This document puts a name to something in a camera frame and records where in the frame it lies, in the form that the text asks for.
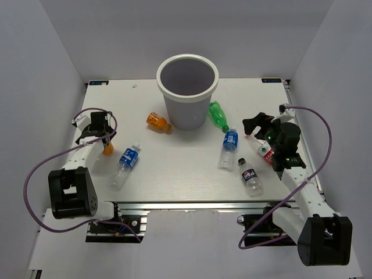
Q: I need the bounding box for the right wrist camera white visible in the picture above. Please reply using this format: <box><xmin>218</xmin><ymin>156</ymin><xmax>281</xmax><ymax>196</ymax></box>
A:
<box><xmin>278</xmin><ymin>103</ymin><xmax>295</xmax><ymax>123</ymax></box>

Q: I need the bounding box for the green plastic bottle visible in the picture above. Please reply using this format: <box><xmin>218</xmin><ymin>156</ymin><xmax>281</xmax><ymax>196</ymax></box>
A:
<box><xmin>209</xmin><ymin>101</ymin><xmax>230</xmax><ymax>133</ymax></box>

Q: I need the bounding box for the blue corner label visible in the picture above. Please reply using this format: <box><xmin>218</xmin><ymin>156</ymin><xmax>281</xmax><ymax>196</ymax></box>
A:
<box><xmin>261</xmin><ymin>78</ymin><xmax>282</xmax><ymax>83</ymax></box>
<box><xmin>88</xmin><ymin>80</ymin><xmax>109</xmax><ymax>86</ymax></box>

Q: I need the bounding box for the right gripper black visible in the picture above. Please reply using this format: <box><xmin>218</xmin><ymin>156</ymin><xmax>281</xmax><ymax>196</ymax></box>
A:
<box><xmin>242</xmin><ymin>113</ymin><xmax>288</xmax><ymax>154</ymax></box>

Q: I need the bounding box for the orange juice bottle gold cap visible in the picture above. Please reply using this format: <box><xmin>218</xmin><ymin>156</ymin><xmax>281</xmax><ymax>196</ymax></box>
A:
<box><xmin>102</xmin><ymin>141</ymin><xmax>114</xmax><ymax>156</ymax></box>

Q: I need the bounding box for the right blue corner label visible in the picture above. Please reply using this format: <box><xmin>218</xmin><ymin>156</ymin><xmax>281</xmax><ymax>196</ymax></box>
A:
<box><xmin>261</xmin><ymin>78</ymin><xmax>282</xmax><ymax>83</ymax></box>

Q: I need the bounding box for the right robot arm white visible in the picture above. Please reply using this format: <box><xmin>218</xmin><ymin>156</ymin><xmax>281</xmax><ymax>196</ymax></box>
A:
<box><xmin>242</xmin><ymin>110</ymin><xmax>353</xmax><ymax>266</ymax></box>

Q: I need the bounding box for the orange juice bottle lying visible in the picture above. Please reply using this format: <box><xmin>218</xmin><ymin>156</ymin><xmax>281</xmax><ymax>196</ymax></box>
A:
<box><xmin>146</xmin><ymin>112</ymin><xmax>172</xmax><ymax>134</ymax></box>

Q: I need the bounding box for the red cap water bottle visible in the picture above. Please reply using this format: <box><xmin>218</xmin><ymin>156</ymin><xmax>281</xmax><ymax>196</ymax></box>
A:
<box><xmin>247</xmin><ymin>134</ymin><xmax>274</xmax><ymax>165</ymax></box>

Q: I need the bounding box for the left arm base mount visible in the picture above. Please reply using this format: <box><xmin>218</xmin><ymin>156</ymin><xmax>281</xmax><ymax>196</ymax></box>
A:
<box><xmin>85</xmin><ymin>210</ymin><xmax>147</xmax><ymax>244</ymax></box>

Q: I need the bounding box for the white plastic bin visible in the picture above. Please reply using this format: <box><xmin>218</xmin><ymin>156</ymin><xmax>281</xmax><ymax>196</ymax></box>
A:
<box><xmin>156</xmin><ymin>53</ymin><xmax>219</xmax><ymax>131</ymax></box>

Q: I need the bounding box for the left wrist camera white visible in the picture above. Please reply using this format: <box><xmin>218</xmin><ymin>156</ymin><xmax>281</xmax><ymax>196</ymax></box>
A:
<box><xmin>71</xmin><ymin>113</ymin><xmax>91</xmax><ymax>130</ymax></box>

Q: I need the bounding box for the pepsi bottle black cap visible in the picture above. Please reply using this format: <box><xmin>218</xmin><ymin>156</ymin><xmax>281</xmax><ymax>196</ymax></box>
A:
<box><xmin>238</xmin><ymin>158</ymin><xmax>263</xmax><ymax>197</ymax></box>

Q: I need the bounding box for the aluminium front rail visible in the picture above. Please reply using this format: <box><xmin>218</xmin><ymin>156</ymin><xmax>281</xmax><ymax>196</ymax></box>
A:
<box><xmin>113</xmin><ymin>201</ymin><xmax>329</xmax><ymax>212</ymax></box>

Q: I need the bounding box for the blue label water bottle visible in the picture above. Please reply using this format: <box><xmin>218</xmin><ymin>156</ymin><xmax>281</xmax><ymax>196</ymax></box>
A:
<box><xmin>219</xmin><ymin>126</ymin><xmax>238</xmax><ymax>171</ymax></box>
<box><xmin>109</xmin><ymin>143</ymin><xmax>140</xmax><ymax>191</ymax></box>

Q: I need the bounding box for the left blue corner label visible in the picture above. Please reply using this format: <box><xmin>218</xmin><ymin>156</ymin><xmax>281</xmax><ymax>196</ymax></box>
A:
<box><xmin>88</xmin><ymin>80</ymin><xmax>109</xmax><ymax>86</ymax></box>

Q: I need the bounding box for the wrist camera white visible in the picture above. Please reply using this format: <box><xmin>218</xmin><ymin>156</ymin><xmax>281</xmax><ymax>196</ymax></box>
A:
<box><xmin>278</xmin><ymin>103</ymin><xmax>295</xmax><ymax>123</ymax></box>
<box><xmin>71</xmin><ymin>113</ymin><xmax>91</xmax><ymax>130</ymax></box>

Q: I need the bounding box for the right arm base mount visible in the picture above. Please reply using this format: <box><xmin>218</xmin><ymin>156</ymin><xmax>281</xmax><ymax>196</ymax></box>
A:
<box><xmin>237</xmin><ymin>204</ymin><xmax>296</xmax><ymax>247</ymax></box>

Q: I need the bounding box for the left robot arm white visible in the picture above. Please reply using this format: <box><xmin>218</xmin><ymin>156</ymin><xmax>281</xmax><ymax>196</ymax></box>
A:
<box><xmin>48</xmin><ymin>111</ymin><xmax>123</xmax><ymax>232</ymax></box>

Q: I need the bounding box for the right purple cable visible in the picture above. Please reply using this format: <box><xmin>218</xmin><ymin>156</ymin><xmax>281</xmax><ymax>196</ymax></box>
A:
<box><xmin>238</xmin><ymin>106</ymin><xmax>332</xmax><ymax>250</ymax></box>

